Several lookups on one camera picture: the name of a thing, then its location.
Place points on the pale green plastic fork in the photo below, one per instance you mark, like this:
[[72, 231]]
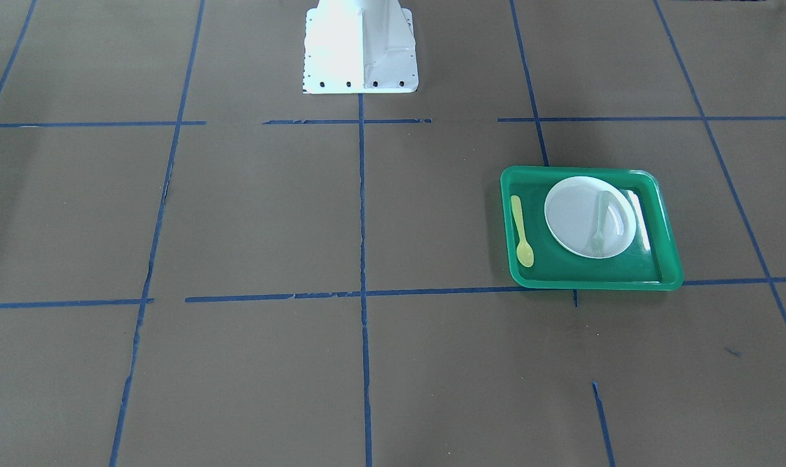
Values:
[[596, 244]]

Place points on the yellow plastic spoon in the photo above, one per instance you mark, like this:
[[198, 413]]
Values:
[[524, 251]]

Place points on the white round plate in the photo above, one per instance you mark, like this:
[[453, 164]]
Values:
[[570, 211]]

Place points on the green plastic tray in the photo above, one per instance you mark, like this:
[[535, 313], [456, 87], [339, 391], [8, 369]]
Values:
[[651, 263]]

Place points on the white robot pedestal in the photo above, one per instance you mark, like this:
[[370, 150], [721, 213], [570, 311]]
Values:
[[354, 47]]

